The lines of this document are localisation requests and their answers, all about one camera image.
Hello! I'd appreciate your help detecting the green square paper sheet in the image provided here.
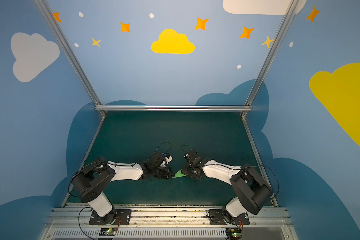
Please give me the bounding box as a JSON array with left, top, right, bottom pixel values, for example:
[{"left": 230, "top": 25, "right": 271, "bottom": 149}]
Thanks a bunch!
[{"left": 173, "top": 170, "right": 186, "bottom": 179}]

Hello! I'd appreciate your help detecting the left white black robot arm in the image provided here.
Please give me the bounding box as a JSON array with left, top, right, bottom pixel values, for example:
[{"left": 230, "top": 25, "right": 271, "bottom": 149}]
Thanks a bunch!
[{"left": 71, "top": 153, "right": 175, "bottom": 226}]

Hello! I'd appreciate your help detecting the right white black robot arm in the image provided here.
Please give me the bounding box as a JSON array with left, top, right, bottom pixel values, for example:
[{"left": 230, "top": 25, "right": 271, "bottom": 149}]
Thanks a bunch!
[{"left": 181, "top": 149, "right": 274, "bottom": 225}]

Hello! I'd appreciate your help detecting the left green circuit board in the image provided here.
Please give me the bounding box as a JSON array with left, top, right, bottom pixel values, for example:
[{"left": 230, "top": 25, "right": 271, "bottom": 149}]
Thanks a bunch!
[{"left": 99, "top": 228, "right": 118, "bottom": 236}]

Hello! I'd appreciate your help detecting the green circuit board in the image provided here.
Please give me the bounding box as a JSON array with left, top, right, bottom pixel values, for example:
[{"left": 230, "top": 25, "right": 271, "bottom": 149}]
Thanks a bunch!
[
  {"left": 99, "top": 228, "right": 118, "bottom": 236},
  {"left": 226, "top": 228, "right": 243, "bottom": 240}
]

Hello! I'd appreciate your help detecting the right green circuit board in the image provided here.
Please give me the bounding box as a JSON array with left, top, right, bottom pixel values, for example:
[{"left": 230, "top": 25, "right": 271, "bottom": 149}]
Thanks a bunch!
[{"left": 226, "top": 228, "right": 243, "bottom": 240}]

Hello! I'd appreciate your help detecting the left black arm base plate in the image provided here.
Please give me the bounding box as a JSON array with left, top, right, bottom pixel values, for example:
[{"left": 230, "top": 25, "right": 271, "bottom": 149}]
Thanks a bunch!
[{"left": 89, "top": 209, "right": 132, "bottom": 226}]

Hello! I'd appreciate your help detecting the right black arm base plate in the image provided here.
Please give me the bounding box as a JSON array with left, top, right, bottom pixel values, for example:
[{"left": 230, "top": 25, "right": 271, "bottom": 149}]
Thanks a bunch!
[{"left": 206, "top": 209, "right": 250, "bottom": 225}]

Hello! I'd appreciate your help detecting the aluminium left floor rail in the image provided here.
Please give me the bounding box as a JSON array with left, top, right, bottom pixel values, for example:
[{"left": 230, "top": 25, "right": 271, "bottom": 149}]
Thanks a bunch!
[{"left": 56, "top": 114, "right": 105, "bottom": 207}]

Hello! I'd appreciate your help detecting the aluminium floor rail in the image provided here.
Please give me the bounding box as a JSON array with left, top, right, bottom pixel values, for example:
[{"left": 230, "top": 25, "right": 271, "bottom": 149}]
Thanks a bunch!
[
  {"left": 241, "top": 116, "right": 279, "bottom": 208},
  {"left": 56, "top": 114, "right": 105, "bottom": 207}
]

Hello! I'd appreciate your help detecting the aluminium right floor rail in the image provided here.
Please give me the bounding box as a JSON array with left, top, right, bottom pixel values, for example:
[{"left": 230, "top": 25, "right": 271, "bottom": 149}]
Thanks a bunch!
[{"left": 241, "top": 116, "right": 279, "bottom": 208}]

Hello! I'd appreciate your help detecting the aluminium back frame rail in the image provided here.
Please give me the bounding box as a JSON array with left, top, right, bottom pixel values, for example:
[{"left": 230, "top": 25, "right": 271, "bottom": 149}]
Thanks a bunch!
[{"left": 95, "top": 105, "right": 252, "bottom": 112}]

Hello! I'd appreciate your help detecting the aluminium left frame post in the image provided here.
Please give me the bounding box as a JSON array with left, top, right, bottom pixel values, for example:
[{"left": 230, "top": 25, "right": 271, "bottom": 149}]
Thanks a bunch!
[{"left": 34, "top": 0, "right": 102, "bottom": 106}]

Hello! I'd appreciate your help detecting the aluminium frame post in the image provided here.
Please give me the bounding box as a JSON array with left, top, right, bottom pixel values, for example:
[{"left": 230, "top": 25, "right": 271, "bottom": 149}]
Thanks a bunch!
[
  {"left": 34, "top": 0, "right": 102, "bottom": 106},
  {"left": 241, "top": 0, "right": 300, "bottom": 119}
]

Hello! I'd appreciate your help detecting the aluminium right frame post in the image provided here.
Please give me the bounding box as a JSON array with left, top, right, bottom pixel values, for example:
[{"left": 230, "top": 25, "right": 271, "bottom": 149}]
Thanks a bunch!
[{"left": 241, "top": 0, "right": 300, "bottom": 119}]

